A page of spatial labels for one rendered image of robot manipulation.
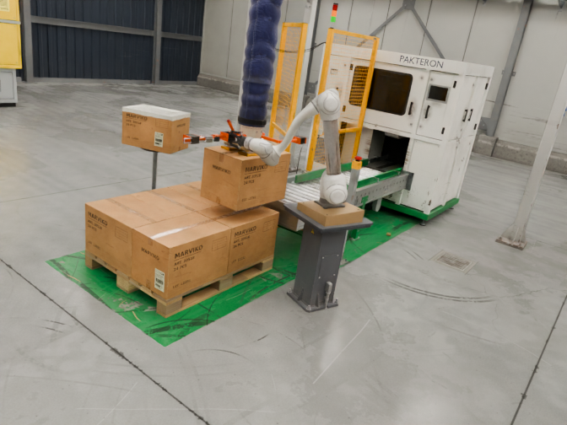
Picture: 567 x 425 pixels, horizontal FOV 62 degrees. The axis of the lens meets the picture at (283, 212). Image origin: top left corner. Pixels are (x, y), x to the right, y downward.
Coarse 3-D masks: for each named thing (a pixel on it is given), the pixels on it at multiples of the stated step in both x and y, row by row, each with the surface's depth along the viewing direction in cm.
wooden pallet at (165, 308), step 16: (96, 256) 371; (272, 256) 416; (240, 272) 402; (256, 272) 406; (128, 288) 351; (144, 288) 337; (208, 288) 370; (224, 288) 374; (160, 304) 329; (176, 304) 334; (192, 304) 349
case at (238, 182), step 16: (208, 160) 364; (224, 160) 353; (240, 160) 343; (256, 160) 356; (288, 160) 388; (208, 176) 367; (224, 176) 356; (240, 176) 347; (256, 176) 362; (272, 176) 378; (208, 192) 370; (224, 192) 359; (240, 192) 353; (256, 192) 369; (272, 192) 385; (240, 208) 359
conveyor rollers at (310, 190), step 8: (368, 168) 598; (360, 176) 555; (368, 176) 559; (288, 184) 486; (296, 184) 490; (304, 184) 495; (312, 184) 500; (320, 184) 504; (288, 192) 464; (296, 192) 460; (304, 192) 465; (312, 192) 469; (280, 200) 437; (288, 200) 435; (296, 200) 439; (304, 200) 444; (312, 200) 449
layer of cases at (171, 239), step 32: (160, 192) 409; (192, 192) 420; (96, 224) 360; (128, 224) 337; (160, 224) 345; (192, 224) 353; (224, 224) 361; (256, 224) 382; (128, 256) 342; (160, 256) 319; (192, 256) 332; (224, 256) 362; (256, 256) 397; (160, 288) 326; (192, 288) 343
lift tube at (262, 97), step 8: (280, 8) 338; (256, 40) 338; (264, 40) 338; (256, 56) 341; (248, 88) 350; (256, 88) 348; (264, 88) 351; (248, 96) 352; (256, 96) 351; (264, 96) 354; (248, 104) 354; (256, 104) 353; (264, 104) 358; (240, 112) 359; (248, 112) 355; (256, 112) 355; (264, 112) 359
